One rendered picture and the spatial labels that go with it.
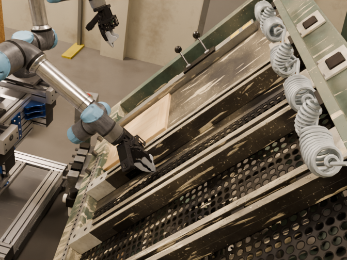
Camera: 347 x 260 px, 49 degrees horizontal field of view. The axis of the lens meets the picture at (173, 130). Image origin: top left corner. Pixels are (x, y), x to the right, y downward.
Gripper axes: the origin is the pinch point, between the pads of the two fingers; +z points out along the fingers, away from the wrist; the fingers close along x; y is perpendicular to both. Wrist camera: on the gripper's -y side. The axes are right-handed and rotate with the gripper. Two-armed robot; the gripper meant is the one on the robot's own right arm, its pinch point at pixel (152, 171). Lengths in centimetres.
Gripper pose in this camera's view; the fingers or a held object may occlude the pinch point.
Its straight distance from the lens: 152.4
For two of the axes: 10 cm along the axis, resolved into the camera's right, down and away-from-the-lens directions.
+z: 6.6, 6.3, 4.0
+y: 0.6, -5.8, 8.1
